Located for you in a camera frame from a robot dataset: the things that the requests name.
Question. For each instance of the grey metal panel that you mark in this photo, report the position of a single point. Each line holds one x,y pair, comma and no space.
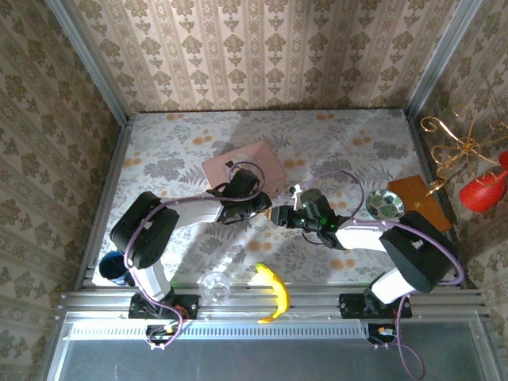
258,361

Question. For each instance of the black connector board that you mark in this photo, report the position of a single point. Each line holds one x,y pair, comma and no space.
160,334
383,333

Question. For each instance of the yellow banana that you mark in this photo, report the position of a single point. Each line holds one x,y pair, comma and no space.
278,285

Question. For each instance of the pink box with couple picture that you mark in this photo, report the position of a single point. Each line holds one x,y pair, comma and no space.
270,162

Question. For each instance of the orange wooden board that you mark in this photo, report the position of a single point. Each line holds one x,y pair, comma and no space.
420,198

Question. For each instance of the aluminium front rail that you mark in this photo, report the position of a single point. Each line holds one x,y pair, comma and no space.
313,303

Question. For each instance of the blue cup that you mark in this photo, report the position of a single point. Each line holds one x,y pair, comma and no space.
113,268

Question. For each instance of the leaf pattern bowl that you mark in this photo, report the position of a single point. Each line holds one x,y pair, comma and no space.
384,204

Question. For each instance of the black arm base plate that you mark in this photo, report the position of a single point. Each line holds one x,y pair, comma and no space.
349,307
190,307

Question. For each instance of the aluminium side rail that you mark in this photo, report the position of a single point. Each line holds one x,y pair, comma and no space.
115,158
424,158

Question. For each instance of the aluminium frame post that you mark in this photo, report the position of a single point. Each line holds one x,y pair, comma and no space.
441,55
92,63

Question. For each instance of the floral table cover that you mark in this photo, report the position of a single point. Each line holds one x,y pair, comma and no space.
309,258

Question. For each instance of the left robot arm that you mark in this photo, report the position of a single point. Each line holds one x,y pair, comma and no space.
143,234

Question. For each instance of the clear glass cup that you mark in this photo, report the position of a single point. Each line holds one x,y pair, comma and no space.
214,289

